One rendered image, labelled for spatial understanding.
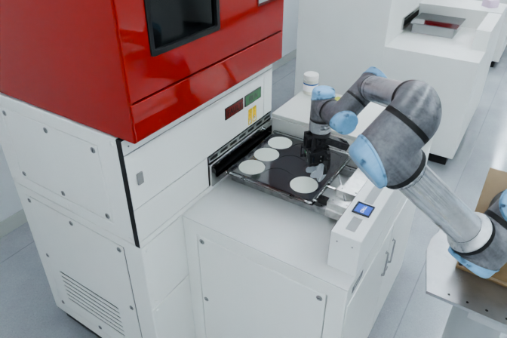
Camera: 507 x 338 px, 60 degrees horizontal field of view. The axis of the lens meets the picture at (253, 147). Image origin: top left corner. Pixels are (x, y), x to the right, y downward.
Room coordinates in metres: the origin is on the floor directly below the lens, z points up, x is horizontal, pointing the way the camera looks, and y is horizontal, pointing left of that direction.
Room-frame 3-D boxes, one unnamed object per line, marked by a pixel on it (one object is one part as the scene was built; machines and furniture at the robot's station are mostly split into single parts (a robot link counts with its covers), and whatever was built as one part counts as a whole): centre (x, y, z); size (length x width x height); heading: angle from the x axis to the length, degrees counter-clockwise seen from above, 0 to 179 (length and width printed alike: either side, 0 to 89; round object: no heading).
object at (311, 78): (1.94, -0.27, 1.01); 0.07 x 0.07 x 0.10
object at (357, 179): (1.30, -0.38, 0.87); 0.36 x 0.08 x 0.03; 147
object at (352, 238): (1.18, -0.41, 0.89); 0.55 x 0.09 x 0.14; 147
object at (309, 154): (1.30, -0.22, 1.05); 0.09 x 0.08 x 0.12; 110
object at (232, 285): (1.44, -0.27, 0.41); 0.97 x 0.64 x 0.82; 147
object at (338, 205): (1.17, -0.29, 0.89); 0.08 x 0.03 x 0.03; 57
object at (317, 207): (1.30, -0.13, 0.84); 0.50 x 0.02 x 0.03; 57
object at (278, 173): (1.43, -0.14, 0.90); 0.34 x 0.34 x 0.01; 57
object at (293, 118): (1.71, -0.43, 0.89); 0.62 x 0.35 x 0.14; 57
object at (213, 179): (1.53, 0.04, 0.89); 0.44 x 0.02 x 0.10; 147
